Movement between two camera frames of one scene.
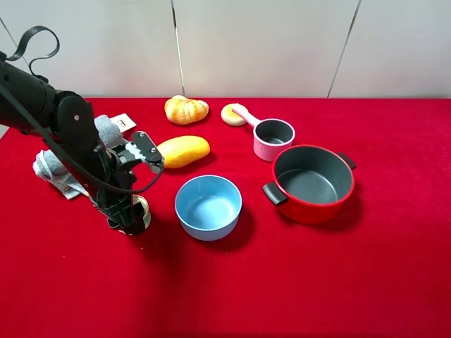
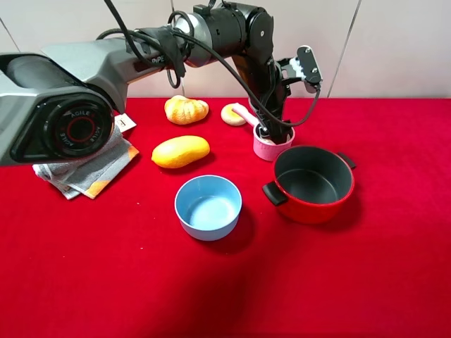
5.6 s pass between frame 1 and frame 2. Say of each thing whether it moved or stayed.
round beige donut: stayed
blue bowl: stayed
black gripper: moved
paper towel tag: stayed
